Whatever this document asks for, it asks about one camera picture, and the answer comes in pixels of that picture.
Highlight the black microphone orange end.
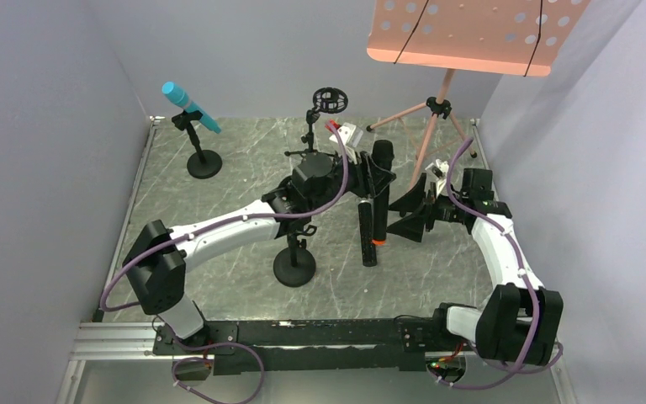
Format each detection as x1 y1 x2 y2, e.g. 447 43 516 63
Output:
372 140 394 246

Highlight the black round-base mic stand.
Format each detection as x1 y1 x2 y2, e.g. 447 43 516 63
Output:
273 225 317 288
171 111 223 179

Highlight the blue microphone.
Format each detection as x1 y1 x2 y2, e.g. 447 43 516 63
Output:
161 81 221 134

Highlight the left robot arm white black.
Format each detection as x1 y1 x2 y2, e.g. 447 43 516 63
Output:
123 141 395 339

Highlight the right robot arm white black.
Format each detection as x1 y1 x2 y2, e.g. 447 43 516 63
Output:
387 168 564 366

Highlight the pink music stand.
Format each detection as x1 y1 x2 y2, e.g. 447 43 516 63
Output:
367 0 588 176

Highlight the glitter black microphone silver head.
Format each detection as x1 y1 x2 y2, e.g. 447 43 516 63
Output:
357 199 377 267

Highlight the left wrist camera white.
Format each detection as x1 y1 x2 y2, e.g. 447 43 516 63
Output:
325 120 364 150

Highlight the black tripod shock-mount stand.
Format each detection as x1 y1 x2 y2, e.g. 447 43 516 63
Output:
284 87 350 160

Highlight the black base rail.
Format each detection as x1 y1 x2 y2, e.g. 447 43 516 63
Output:
152 316 461 375

